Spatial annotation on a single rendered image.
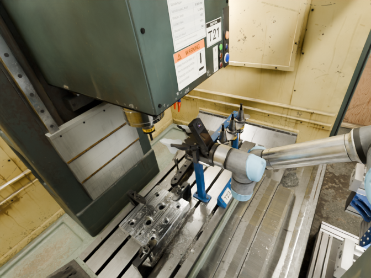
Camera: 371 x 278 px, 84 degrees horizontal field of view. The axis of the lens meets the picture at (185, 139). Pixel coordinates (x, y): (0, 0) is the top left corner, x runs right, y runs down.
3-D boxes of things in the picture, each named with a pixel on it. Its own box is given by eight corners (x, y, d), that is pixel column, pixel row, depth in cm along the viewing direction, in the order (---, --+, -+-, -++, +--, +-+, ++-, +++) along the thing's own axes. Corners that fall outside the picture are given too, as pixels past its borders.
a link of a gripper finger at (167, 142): (159, 155, 76) (184, 156, 74) (157, 143, 72) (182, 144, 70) (162, 149, 78) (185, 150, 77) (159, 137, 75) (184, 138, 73)
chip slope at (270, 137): (291, 158, 172) (297, 133, 156) (261, 226, 130) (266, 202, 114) (201, 131, 218) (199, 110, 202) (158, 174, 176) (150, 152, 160)
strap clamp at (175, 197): (191, 194, 122) (189, 177, 113) (178, 212, 114) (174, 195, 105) (187, 192, 124) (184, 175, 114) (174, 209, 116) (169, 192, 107)
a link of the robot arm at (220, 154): (223, 156, 62) (235, 142, 67) (210, 151, 65) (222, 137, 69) (223, 173, 67) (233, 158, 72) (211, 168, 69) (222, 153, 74)
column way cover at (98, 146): (147, 155, 154) (126, 93, 123) (93, 203, 126) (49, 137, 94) (142, 154, 157) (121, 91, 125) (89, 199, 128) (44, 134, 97)
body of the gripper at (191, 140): (183, 158, 76) (211, 171, 70) (180, 140, 71) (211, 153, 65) (194, 146, 81) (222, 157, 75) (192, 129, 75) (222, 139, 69)
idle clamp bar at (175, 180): (197, 163, 141) (195, 157, 137) (177, 192, 125) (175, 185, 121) (191, 161, 144) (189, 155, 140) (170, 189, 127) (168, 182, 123)
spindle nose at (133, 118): (149, 103, 91) (143, 76, 83) (173, 114, 81) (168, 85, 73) (118, 119, 83) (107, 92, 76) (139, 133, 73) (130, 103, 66)
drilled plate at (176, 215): (190, 207, 111) (189, 202, 108) (154, 256, 93) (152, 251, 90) (158, 190, 122) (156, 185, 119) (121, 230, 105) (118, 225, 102)
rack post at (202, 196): (211, 197, 119) (208, 160, 101) (207, 203, 116) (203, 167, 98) (197, 190, 124) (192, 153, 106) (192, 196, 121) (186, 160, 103)
